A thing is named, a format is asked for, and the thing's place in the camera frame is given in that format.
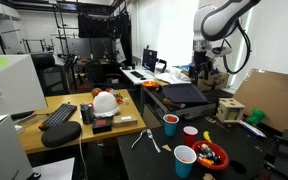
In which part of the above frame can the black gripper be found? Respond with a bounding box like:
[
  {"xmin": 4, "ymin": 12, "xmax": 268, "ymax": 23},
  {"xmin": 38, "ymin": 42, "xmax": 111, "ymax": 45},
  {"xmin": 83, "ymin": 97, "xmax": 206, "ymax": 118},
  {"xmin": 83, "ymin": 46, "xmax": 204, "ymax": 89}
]
[{"xmin": 189, "ymin": 49, "xmax": 216, "ymax": 86}]

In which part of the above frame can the teal plastic cup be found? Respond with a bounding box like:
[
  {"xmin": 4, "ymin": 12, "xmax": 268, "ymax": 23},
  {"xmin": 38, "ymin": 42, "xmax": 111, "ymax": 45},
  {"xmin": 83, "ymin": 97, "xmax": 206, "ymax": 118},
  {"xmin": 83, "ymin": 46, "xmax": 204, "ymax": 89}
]
[
  {"xmin": 162, "ymin": 113, "xmax": 180, "ymax": 137},
  {"xmin": 173, "ymin": 144, "xmax": 198, "ymax": 179}
]

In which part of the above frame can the grey blue bin lid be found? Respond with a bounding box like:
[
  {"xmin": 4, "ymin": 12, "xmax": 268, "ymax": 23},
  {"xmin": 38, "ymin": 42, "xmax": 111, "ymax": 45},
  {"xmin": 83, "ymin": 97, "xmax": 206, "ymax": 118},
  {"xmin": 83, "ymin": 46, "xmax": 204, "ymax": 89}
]
[{"xmin": 161, "ymin": 82, "xmax": 209, "ymax": 105}]

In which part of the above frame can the wooden shape sorter box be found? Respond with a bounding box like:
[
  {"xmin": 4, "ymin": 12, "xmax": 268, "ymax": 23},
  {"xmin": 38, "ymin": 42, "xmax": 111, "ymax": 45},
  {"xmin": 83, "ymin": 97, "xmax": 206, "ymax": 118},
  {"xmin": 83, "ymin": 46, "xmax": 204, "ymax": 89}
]
[{"xmin": 215, "ymin": 97, "xmax": 246, "ymax": 124}]

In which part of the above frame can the black open drawer tray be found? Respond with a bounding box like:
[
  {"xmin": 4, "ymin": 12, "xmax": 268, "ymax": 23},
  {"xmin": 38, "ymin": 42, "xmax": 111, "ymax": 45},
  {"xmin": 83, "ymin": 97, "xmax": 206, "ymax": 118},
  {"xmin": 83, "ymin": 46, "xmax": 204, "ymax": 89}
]
[{"xmin": 140, "ymin": 84, "xmax": 218, "ymax": 118}]

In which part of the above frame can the white desk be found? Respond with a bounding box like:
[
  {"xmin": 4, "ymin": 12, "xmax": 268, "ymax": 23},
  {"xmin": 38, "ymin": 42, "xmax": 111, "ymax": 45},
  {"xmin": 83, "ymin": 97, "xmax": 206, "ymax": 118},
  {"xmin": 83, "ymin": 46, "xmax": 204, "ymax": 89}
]
[{"xmin": 119, "ymin": 65, "xmax": 173, "ymax": 86}]

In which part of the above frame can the orange plate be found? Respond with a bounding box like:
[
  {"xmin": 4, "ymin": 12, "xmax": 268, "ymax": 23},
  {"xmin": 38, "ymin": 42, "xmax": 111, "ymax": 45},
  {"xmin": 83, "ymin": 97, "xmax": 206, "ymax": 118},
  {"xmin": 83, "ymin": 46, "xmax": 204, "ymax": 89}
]
[{"xmin": 141, "ymin": 80, "xmax": 159, "ymax": 89}]

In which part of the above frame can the black computer monitor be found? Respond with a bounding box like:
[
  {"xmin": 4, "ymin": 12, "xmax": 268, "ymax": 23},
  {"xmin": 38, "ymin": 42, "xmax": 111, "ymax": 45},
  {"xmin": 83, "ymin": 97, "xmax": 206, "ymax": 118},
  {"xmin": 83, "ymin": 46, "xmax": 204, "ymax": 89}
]
[{"xmin": 141, "ymin": 48, "xmax": 159, "ymax": 73}]

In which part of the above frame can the yellow toy banana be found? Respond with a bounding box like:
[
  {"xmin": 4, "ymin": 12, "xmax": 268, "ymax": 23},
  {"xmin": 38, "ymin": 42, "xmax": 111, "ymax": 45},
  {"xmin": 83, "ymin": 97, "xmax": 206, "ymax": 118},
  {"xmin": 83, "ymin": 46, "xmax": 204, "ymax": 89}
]
[{"xmin": 202, "ymin": 130, "xmax": 213, "ymax": 144}]

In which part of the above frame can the small black keyboard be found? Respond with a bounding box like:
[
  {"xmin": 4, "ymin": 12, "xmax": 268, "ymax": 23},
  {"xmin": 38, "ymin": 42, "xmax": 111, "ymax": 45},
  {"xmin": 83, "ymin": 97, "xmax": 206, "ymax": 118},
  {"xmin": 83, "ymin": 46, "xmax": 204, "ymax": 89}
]
[{"xmin": 129, "ymin": 70, "xmax": 146, "ymax": 80}]

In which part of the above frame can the green toy figure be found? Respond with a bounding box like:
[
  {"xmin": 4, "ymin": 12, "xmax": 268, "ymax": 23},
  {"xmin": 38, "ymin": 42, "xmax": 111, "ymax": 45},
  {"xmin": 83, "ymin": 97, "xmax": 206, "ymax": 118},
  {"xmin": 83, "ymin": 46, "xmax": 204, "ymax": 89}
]
[{"xmin": 245, "ymin": 108, "xmax": 267, "ymax": 126}]

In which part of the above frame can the brown cardboard sheet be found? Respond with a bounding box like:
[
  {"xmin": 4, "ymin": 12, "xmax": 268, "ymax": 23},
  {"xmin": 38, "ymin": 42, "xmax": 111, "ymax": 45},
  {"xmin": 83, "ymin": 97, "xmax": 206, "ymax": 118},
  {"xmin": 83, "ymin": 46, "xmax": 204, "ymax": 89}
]
[{"xmin": 232, "ymin": 68, "xmax": 288, "ymax": 135}]

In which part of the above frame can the white toothpaste tube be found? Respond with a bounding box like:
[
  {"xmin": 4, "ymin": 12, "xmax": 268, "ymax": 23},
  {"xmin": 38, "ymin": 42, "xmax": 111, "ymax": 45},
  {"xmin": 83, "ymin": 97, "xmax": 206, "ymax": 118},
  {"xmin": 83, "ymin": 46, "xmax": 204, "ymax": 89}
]
[{"xmin": 238, "ymin": 119, "xmax": 268, "ymax": 139}]

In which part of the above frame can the white triangular paper scrap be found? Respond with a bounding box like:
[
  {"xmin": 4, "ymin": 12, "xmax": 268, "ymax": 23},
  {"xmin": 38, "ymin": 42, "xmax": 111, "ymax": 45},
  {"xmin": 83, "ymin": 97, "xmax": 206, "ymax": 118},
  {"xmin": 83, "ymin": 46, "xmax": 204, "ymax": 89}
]
[{"xmin": 161, "ymin": 143, "xmax": 173, "ymax": 152}]

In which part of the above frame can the silver fork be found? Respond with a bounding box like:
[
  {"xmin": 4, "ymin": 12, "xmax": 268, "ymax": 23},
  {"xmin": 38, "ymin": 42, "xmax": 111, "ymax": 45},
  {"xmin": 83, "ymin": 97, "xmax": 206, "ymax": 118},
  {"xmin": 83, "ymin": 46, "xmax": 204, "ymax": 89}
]
[{"xmin": 146, "ymin": 128, "xmax": 162, "ymax": 154}]

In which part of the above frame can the red plastic bowl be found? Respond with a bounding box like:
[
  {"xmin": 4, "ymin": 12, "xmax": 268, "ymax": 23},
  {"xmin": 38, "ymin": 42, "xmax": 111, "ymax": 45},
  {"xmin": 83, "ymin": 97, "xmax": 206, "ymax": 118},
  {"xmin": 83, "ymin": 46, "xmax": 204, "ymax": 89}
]
[{"xmin": 191, "ymin": 140, "xmax": 230, "ymax": 171}]

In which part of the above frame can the small brown cardboard box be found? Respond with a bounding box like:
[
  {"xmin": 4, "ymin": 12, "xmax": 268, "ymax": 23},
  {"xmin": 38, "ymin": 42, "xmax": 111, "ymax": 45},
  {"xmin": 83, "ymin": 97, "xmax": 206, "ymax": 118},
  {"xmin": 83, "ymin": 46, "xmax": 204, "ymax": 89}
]
[{"xmin": 112, "ymin": 114, "xmax": 138, "ymax": 128}]

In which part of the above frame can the white dome helmet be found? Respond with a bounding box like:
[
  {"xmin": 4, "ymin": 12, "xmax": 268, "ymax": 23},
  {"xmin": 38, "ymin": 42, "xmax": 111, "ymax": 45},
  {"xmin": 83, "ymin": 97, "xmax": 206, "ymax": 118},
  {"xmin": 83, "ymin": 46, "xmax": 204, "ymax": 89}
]
[{"xmin": 92, "ymin": 91, "xmax": 121, "ymax": 119}]

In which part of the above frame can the black office chair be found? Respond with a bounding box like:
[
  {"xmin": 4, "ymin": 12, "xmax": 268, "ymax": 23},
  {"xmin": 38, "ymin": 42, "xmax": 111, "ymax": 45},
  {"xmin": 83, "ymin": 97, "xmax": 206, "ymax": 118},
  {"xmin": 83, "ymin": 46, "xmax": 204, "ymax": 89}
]
[
  {"xmin": 83, "ymin": 59, "xmax": 122, "ymax": 90},
  {"xmin": 31, "ymin": 52, "xmax": 70, "ymax": 97}
]

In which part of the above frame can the black curtain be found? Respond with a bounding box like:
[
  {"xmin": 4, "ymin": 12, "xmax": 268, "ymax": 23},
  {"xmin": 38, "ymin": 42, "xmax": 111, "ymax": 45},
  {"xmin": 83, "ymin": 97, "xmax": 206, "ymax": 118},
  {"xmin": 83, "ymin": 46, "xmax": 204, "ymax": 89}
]
[{"xmin": 77, "ymin": 11, "xmax": 134, "ymax": 65}]

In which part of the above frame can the black box red label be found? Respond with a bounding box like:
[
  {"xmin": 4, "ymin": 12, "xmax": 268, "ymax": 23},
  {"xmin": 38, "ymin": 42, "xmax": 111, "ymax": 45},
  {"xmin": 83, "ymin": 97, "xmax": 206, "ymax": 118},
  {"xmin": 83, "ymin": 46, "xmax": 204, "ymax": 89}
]
[{"xmin": 91, "ymin": 117, "xmax": 113, "ymax": 135}]

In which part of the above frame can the dark drink can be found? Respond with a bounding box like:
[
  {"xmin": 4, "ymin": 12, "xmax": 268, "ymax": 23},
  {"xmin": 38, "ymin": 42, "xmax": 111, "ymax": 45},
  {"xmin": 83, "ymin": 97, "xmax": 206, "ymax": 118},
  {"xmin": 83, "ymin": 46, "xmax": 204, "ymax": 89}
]
[{"xmin": 80, "ymin": 103, "xmax": 95, "ymax": 125}]

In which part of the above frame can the wooden desk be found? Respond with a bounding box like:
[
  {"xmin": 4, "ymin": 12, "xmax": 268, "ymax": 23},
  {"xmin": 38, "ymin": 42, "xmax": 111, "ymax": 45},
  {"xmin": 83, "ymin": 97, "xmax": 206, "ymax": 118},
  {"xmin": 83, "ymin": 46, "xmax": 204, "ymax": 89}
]
[{"xmin": 18, "ymin": 88, "xmax": 148, "ymax": 155}]

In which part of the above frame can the black computer keyboard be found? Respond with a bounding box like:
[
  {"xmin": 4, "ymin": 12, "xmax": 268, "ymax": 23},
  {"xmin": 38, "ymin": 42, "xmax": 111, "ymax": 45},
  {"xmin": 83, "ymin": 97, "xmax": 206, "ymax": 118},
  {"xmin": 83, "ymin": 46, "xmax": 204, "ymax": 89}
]
[{"xmin": 38, "ymin": 102, "xmax": 78, "ymax": 131}]

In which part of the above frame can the black padded wrist rest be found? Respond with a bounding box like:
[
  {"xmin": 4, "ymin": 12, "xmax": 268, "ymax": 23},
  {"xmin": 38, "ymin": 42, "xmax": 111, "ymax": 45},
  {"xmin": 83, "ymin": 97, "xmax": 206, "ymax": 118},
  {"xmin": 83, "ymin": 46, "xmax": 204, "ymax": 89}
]
[{"xmin": 40, "ymin": 120, "xmax": 83, "ymax": 149}]

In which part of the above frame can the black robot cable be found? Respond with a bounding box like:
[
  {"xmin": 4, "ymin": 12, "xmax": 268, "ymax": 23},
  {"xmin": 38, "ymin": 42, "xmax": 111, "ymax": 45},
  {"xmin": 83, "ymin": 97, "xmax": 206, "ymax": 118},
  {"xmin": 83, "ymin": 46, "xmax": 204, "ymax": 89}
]
[{"xmin": 221, "ymin": 19, "xmax": 253, "ymax": 75}]

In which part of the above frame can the white cable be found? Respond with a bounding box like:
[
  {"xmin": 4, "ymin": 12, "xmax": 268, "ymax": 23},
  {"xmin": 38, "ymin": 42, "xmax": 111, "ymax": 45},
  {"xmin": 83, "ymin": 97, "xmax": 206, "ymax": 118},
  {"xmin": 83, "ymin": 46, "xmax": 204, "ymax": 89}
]
[{"xmin": 78, "ymin": 133, "xmax": 89, "ymax": 180}]

